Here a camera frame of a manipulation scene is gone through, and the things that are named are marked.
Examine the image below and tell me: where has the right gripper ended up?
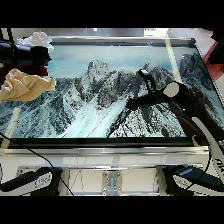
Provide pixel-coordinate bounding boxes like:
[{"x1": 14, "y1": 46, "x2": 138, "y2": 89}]
[{"x1": 125, "y1": 95, "x2": 150, "y2": 111}]

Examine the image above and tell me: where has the dark red garment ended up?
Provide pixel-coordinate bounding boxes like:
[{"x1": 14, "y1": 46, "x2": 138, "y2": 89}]
[{"x1": 0, "y1": 63, "x2": 50, "y2": 84}]

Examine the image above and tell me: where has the white garment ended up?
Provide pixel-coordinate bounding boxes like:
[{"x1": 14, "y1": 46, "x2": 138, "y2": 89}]
[{"x1": 16, "y1": 31, "x2": 55, "y2": 51}]

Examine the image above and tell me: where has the silver frame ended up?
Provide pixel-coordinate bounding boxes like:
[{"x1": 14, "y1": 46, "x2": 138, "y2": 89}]
[{"x1": 0, "y1": 34, "x2": 224, "y2": 197}]

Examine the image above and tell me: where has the black cable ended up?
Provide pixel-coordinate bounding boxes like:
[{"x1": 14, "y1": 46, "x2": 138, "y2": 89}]
[
  {"x1": 181, "y1": 146, "x2": 214, "y2": 196},
  {"x1": 0, "y1": 132, "x2": 76, "y2": 197}
]

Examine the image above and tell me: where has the beige garment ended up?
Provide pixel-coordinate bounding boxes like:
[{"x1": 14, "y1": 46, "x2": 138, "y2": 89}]
[{"x1": 0, "y1": 68, "x2": 58, "y2": 103}]

